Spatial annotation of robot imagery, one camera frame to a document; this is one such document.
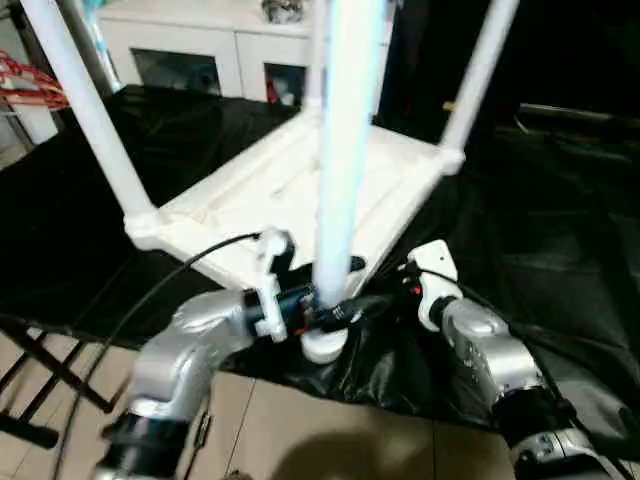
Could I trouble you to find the white plastic table top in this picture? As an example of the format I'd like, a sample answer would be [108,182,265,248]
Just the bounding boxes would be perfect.
[123,99,466,365]

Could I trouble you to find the white plastic table leg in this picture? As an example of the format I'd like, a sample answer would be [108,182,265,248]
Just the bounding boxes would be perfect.
[439,0,521,154]
[19,0,164,251]
[313,0,389,312]
[307,0,327,109]

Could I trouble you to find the red wire hangers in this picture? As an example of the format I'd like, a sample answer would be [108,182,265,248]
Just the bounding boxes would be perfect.
[0,49,72,110]

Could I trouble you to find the black tangled bundle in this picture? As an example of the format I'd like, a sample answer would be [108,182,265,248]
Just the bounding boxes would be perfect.
[262,0,307,24]

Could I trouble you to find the black flat monitor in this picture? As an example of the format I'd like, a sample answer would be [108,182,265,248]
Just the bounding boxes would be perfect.
[518,102,640,127]

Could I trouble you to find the black folding table frame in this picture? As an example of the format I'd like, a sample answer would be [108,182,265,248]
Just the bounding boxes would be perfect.
[0,313,127,450]

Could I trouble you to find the grey curtain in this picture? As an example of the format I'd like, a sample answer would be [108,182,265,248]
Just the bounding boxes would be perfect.
[24,0,122,109]

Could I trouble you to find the large black box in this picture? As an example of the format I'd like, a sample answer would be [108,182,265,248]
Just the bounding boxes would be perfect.
[377,0,522,142]

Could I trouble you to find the black plastic mat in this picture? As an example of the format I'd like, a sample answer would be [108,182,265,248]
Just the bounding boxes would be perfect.
[0,84,640,461]

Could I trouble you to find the small white box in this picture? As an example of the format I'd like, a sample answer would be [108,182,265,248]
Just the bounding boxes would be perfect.
[19,104,60,145]

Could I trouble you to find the black left wrist camera cable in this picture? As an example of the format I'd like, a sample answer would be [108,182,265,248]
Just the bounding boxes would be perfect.
[49,233,266,480]

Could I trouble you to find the white cabinet with glass doors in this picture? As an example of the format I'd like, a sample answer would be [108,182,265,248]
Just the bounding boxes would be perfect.
[97,0,394,110]

